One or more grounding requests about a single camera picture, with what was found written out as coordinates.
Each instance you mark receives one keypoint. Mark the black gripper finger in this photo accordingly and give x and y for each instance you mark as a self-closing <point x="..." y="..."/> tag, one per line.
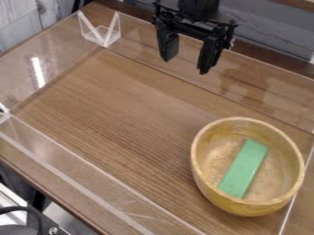
<point x="209" y="52"/>
<point x="167" y="41"/>

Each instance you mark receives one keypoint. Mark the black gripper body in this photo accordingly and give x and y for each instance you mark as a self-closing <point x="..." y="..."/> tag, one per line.
<point x="191" y="17"/>

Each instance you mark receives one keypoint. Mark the green rectangular block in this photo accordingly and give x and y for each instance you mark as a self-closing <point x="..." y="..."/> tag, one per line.
<point x="244" y="166"/>

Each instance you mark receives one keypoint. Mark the light wooden bowl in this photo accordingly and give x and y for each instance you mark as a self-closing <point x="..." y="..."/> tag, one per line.
<point x="275" y="179"/>

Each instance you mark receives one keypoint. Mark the clear acrylic corner bracket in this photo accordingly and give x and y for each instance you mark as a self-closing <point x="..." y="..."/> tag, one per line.
<point x="104" y="36"/>

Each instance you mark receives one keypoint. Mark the clear acrylic wall enclosure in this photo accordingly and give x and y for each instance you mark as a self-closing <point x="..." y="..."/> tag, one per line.
<point x="100" y="119"/>

